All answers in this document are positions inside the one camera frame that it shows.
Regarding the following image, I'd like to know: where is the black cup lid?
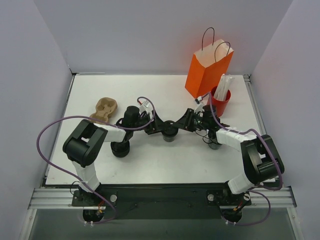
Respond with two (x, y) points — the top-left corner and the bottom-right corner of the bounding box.
(161, 120), (179, 137)

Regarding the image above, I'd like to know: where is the dark coffee cup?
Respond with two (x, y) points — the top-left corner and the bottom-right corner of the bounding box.
(162, 135), (176, 143)
(207, 139), (222, 150)

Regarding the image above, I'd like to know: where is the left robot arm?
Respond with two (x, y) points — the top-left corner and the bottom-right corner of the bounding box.
(62, 106), (177, 206)

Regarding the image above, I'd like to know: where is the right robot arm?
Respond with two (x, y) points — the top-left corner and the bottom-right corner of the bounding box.
(172, 105), (285, 204)

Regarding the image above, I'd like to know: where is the red cylindrical cup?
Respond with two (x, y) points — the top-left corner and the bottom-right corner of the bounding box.
(207, 86), (231, 118)

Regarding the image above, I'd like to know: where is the white wrapped straws bundle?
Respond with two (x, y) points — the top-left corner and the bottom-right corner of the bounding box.
(213, 74), (235, 102)

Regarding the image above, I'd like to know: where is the stack of black lids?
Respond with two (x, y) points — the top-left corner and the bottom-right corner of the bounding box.
(110, 141), (130, 158)

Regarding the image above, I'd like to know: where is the brown cardboard cup carrier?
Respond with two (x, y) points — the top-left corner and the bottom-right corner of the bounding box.
(89, 97), (118, 124)

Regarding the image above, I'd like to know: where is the orange paper bag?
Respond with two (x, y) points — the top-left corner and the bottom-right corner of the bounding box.
(185, 27), (234, 98)

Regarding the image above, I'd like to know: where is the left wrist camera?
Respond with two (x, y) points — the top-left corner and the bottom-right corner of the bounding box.
(137, 99), (153, 114)

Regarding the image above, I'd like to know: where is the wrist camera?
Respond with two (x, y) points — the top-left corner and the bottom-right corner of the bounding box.
(137, 99), (153, 114)
(194, 96), (205, 114)

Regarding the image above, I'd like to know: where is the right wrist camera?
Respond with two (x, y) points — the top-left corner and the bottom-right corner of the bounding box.
(194, 96), (205, 114)

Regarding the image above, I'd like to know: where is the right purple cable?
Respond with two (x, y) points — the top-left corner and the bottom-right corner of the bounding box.
(197, 92), (285, 226)

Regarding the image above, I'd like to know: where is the purple cable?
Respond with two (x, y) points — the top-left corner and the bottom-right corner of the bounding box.
(197, 92), (285, 226)
(36, 96), (157, 225)

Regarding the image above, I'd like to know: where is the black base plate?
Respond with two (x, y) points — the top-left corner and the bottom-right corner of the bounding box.
(71, 183), (252, 223)

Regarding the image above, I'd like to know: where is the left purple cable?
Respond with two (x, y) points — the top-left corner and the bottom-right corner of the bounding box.
(36, 96), (157, 225)

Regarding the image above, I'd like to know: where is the aluminium frame rail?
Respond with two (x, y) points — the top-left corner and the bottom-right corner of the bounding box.
(28, 187), (297, 210)

